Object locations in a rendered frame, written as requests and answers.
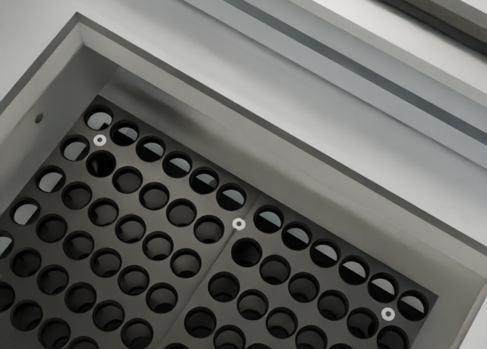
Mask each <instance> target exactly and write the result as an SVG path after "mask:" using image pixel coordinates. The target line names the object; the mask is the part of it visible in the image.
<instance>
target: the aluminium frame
mask: <svg viewBox="0 0 487 349"><path fill-rule="evenodd" d="M184 1H186V2H188V3H189V4H191V5H193V6H195V7H197V8H198V9H200V10H202V11H204V12H206V13H207V14H210V15H211V16H213V17H215V18H217V19H218V20H220V21H222V22H224V23H225V24H227V25H229V26H231V27H232V28H235V29H236V30H238V31H240V32H242V33H243V34H245V35H247V36H248V37H250V38H253V39H254V40H256V41H258V42H260V43H261V44H263V45H265V46H267V47H268V48H270V49H272V50H274V51H276V52H278V53H279V54H281V55H283V56H285V57H287V58H288V59H290V60H292V61H294V62H295V63H297V64H300V65H301V66H303V67H305V68H307V69H308V70H310V71H312V72H314V73H315V74H317V75H319V76H320V77H323V78H325V79H326V80H328V81H330V82H332V83H333V84H335V85H337V86H338V87H340V88H343V89H344V90H345V91H348V92H350V93H351V94H353V95H355V96H357V97H358V98H360V99H362V100H364V101H366V102H367V103H369V104H371V105H373V106H375V107H377V108H378V109H380V110H382V111H384V112H385V113H387V114H390V115H391V116H392V117H395V118H396V119H398V120H400V121H402V122H403V123H405V124H407V125H409V126H410V127H413V128H414V129H416V130H418V131H420V132H421V133H423V134H425V135H427V136H428V137H430V138H432V139H434V140H436V141H438V142H439V143H441V144H443V145H445V146H447V147H448V148H450V149H452V150H454V151H456V152H457V153H459V154H461V155H463V156H465V157H467V158H468V159H470V160H472V161H474V162H475V163H477V164H479V165H481V166H482V167H485V168H486V169H487V36H486V35H484V34H482V33H480V32H478V31H477V30H474V29H472V28H470V27H468V26H467V25H465V24H463V23H461V22H459V21H457V20H455V19H453V18H452V17H450V16H448V15H446V14H444V13H442V12H440V11H438V10H437V9H434V8H433V7H430V6H428V5H427V4H425V3H423V2H421V1H419V0H184Z"/></svg>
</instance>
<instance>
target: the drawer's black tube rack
mask: <svg viewBox="0 0 487 349"><path fill-rule="evenodd" d="M74 142H81V143H84V144H86V147H85V148H84V149H83V150H82V152H81V153H80V154H79V156H78V157H77V159H76V160H74V161H73V160H69V159H67V158H66V157H65V156H64V150H65V149H66V147H67V146H68V145H70V144H71V143H74ZM105 143H106V138H105V137H104V136H103V135H97V136H96V137H94V136H92V135H90V134H88V133H87V132H85V131H84V130H81V129H80V128H79V127H77V126H75V125H73V126H72V127H71V128H70V130H69V131H68V132H67V134H66V135H65V136H64V137H63V139H61V141H60V142H59V143H58V145H57V146H56V147H55V149H54V150H53V151H52V152H51V153H50V154H49V156H48V157H47V158H46V160H45V161H44V163H42V165H41V166H40V167H39V168H38V170H37V171H36V173H35V174H34V175H33V176H32V177H31V178H30V180H29V181H28V182H27V184H26V185H25V186H24V188H23V189H22V190H21V191H20V192H19V193H18V195H17V196H16V198H15V199H14V200H13V202H11V203H10V205H9V206H8V207H7V209H6V210H5V211H4V213H3V214H2V215H1V216H0V237H8V238H10V239H11V240H12V242H11V243H10V244H9V245H8V246H7V248H6V249H5V250H4V252H3V253H2V254H1V255H0V349H410V348H411V346H412V344H413V342H414V341H415V338H416V337H417V335H418V333H419V332H417V331H415V330H413V329H412V328H410V327H408V326H407V325H406V324H403V323H402V322H400V321H399V320H397V319H395V318H394V316H395V313H394V310H392V309H391V308H385V309H383V310H382V311H381V310H380V309H379V308H377V307H375V306H374V305H372V304H371V303H368V302H367V301H365V300H364V299H362V298H360V297H359V296H357V295H355V294H354V293H352V292H350V291H349V290H347V289H346V288H344V287H342V286H340V285H339V284H337V283H336V282H334V281H333V280H331V279H329V278H327V277H326V276H324V275H322V274H321V273H319V272H317V271H315V270H314V269H312V268H311V267H309V266H307V265H306V264H304V263H302V262H300V261H299V260H298V259H296V258H294V257H293V256H291V255H289V254H287V253H286V252H284V251H282V250H281V249H279V248H277V247H276V246H274V245H273V244H271V243H269V242H267V241H266V240H264V239H262V238H261V237H260V236H258V235H256V234H254V233H253V232H251V231H249V230H248V229H246V228H245V221H244V219H245V217H246V215H247V214H248V213H249V211H250V210H251V208H252V206H253V205H254V204H255V202H256V201H257V199H258V197H259V196H260V195H261V193H262V191H259V192H258V194H257V196H256V197H255V199H254V200H253V201H252V203H251V205H250V206H249V207H248V209H247V210H246V212H245V214H244V215H243V216H242V218H237V219H235V220H234V221H233V220H231V219H229V218H227V217H226V216H224V215H223V214H221V213H220V212H218V211H216V210H214V209H213V208H211V207H210V206H208V205H206V204H205V203H203V202H201V201H200V200H198V199H196V198H194V197H193V196H192V195H189V194H188V193H186V192H185V191H183V190H181V189H180V188H178V187H176V186H175V185H173V184H172V183H170V182H168V181H166V180H165V179H163V178H161V177H160V176H158V175H157V174H154V173H153V172H151V171H150V170H148V169H147V168H145V167H143V166H141V165H140V164H138V163H137V162H135V161H134V160H132V159H130V158H128V157H127V156H125V155H123V154H122V153H120V152H119V151H116V150H115V149H113V148H112V147H110V146H108V145H107V144H105ZM52 172H56V173H58V174H61V176H62V177H61V179H60V180H59V182H58V183H57V184H56V185H55V186H54V188H53V189H52V190H51V192H46V191H44V190H42V189H40V181H41V179H42V177H43V176H44V175H47V174H48V173H52ZM25 204H33V205H34V206H37V207H38V208H37V209H36V211H35V212H34V213H33V215H32V216H31V217H30V218H29V220H28V221H27V222H26V223H25V224H18V223H17V222H16V221H15V220H14V214H15V212H16V210H17V209H18V208H19V207H21V206H22V205H25Z"/></svg>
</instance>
